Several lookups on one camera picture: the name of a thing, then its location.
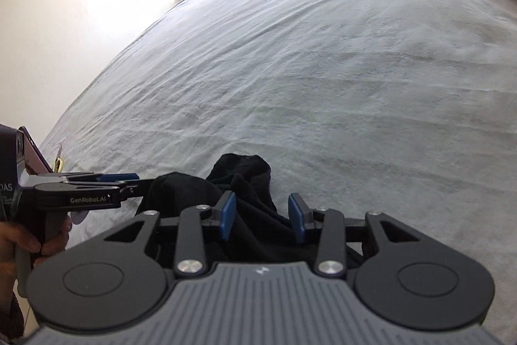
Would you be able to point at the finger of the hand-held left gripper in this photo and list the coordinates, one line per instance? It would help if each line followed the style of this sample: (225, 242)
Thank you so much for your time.
(131, 192)
(119, 177)

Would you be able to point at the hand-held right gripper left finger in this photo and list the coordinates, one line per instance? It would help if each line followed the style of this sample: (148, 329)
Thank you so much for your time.
(228, 216)

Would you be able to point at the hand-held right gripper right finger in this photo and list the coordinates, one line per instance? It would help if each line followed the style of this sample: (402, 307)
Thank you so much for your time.
(297, 219)

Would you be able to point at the black t-shirt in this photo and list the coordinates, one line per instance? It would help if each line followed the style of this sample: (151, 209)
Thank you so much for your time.
(250, 175)

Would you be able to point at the person's left forearm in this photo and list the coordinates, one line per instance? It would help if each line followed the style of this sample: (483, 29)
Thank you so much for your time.
(10, 316)

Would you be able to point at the person's left hand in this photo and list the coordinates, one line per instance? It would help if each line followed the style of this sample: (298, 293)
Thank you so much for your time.
(24, 242)

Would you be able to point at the small yellow object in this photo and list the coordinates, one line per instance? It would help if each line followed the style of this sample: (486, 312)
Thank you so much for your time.
(59, 165)

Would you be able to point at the smartphone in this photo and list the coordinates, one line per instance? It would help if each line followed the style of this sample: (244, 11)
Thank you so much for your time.
(38, 155)

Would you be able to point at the grey bed sheet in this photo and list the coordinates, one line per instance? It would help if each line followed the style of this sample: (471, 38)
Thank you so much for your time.
(323, 66)

